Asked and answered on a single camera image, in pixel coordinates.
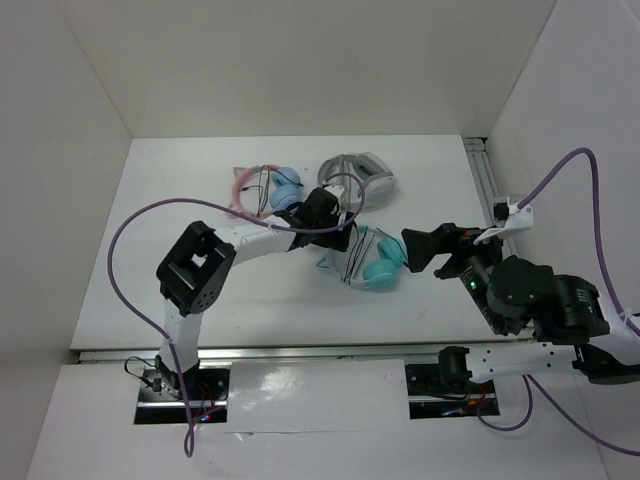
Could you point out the pink blue cat-ear headphones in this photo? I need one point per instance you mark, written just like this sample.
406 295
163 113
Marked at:
277 189

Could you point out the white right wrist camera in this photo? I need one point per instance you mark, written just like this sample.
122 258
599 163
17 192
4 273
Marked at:
509 219

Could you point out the aluminium rail at table front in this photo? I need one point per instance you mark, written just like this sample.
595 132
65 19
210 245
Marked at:
276 353

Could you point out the grey white headphones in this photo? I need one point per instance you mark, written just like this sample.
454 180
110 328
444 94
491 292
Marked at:
361 176

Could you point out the teal cat-ear headphones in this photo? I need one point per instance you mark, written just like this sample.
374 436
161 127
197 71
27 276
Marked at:
372 262

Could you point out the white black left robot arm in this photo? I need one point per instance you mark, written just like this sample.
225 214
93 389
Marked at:
192 275

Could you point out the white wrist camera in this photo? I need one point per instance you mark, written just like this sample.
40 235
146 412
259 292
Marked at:
509 219
336 190

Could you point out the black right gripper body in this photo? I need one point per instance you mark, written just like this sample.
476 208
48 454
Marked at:
467 263

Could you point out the aluminium rail at right wall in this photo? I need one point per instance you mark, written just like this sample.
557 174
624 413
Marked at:
486 183

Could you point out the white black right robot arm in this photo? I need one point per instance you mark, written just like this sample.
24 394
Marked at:
574 327

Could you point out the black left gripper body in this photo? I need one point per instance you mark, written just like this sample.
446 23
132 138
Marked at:
334 239

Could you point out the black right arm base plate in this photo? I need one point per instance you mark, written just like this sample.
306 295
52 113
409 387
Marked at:
429 398

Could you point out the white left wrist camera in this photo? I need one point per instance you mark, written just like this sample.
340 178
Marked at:
336 190

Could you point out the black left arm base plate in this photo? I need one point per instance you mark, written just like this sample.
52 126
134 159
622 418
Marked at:
159 403

